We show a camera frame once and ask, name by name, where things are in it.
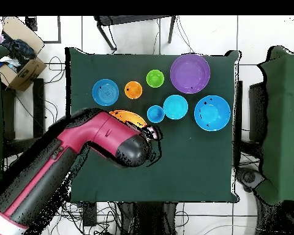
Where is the blue cup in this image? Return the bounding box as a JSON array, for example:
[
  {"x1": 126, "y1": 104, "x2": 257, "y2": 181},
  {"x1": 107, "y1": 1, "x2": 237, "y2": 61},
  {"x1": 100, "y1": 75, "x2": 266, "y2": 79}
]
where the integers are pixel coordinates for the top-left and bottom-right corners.
[{"x1": 146, "y1": 105, "x2": 165, "y2": 124}]

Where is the small cyan bowl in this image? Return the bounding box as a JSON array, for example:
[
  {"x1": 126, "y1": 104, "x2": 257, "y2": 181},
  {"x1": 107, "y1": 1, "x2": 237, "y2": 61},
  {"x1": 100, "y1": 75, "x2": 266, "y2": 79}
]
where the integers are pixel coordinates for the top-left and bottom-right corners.
[{"x1": 162, "y1": 94, "x2": 189, "y2": 121}]

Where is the orange cup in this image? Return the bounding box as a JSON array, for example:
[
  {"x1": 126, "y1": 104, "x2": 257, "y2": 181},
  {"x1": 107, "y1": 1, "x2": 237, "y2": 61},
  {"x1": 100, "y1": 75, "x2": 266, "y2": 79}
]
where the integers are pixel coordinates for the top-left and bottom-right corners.
[{"x1": 124, "y1": 81, "x2": 143, "y2": 100}]

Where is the green cup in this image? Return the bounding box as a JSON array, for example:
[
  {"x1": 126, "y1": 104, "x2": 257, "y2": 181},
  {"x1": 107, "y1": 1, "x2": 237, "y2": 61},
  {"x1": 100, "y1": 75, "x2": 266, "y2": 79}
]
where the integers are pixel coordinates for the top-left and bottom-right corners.
[{"x1": 146, "y1": 69, "x2": 165, "y2": 88}]

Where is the blue ribbed-bottom bowl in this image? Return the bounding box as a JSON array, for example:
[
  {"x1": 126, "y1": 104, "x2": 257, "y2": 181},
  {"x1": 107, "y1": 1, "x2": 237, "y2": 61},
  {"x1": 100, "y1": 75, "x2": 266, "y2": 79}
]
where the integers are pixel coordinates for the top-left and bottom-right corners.
[{"x1": 91, "y1": 78, "x2": 120, "y2": 106}]

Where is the large blue bowl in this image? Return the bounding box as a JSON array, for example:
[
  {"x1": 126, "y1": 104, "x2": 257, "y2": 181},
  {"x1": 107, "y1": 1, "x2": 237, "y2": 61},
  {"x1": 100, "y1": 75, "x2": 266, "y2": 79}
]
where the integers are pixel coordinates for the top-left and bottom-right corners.
[{"x1": 194, "y1": 95, "x2": 232, "y2": 132}]

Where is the large purple bowl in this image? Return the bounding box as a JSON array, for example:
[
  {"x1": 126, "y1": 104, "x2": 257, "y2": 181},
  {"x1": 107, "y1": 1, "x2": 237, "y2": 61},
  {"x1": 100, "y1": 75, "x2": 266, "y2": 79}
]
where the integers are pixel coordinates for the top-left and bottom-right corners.
[{"x1": 170, "y1": 53, "x2": 211, "y2": 94}]

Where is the dark green tablecloth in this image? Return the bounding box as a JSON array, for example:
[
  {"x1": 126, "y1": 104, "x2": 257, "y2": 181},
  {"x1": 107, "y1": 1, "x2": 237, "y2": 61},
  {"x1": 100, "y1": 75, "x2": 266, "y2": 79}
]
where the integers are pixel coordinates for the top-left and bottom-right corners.
[{"x1": 64, "y1": 47, "x2": 242, "y2": 204}]

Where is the black equipment case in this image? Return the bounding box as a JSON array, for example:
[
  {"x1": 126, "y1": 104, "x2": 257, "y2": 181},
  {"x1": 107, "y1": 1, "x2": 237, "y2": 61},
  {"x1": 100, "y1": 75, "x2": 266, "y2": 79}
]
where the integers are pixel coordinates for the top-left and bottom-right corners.
[{"x1": 248, "y1": 81, "x2": 269, "y2": 144}]

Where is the cardboard box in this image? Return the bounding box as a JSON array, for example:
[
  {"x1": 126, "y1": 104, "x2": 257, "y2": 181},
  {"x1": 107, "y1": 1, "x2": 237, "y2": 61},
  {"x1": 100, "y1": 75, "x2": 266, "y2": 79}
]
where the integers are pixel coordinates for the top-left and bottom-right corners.
[{"x1": 0, "y1": 16, "x2": 48, "y2": 92}]

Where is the dark blue cloth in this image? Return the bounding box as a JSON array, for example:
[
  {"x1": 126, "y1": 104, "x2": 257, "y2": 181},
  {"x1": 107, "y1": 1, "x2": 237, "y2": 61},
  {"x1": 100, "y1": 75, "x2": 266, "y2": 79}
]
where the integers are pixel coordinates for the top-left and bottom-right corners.
[{"x1": 1, "y1": 34, "x2": 36, "y2": 67}]

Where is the black metal chair frame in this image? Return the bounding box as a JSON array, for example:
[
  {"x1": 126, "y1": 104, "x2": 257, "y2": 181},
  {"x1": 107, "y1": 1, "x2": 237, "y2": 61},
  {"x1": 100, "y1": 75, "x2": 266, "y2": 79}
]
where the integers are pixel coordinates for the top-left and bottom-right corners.
[{"x1": 93, "y1": 15, "x2": 176, "y2": 51}]

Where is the black pedestal foot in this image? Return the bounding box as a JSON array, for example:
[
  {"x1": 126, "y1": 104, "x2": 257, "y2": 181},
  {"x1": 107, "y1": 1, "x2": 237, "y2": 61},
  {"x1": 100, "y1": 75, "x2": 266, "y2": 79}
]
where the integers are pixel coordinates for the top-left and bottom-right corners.
[{"x1": 236, "y1": 166, "x2": 266, "y2": 193}]

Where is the tangle of black cables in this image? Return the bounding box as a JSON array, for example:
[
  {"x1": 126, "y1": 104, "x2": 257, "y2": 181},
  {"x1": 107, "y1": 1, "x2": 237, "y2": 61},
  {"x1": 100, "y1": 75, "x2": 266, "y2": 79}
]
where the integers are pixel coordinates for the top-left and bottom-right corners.
[{"x1": 14, "y1": 55, "x2": 118, "y2": 235}]

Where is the black bench frame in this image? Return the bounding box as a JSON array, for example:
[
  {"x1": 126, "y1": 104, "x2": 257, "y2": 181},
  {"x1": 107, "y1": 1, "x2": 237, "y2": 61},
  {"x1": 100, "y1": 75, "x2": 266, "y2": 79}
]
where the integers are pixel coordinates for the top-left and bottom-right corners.
[{"x1": 1, "y1": 78, "x2": 47, "y2": 157}]

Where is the black square floor frame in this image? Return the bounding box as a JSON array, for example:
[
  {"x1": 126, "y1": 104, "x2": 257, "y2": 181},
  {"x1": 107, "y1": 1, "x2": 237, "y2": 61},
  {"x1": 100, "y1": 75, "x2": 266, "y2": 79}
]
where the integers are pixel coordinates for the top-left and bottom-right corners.
[{"x1": 24, "y1": 15, "x2": 62, "y2": 44}]

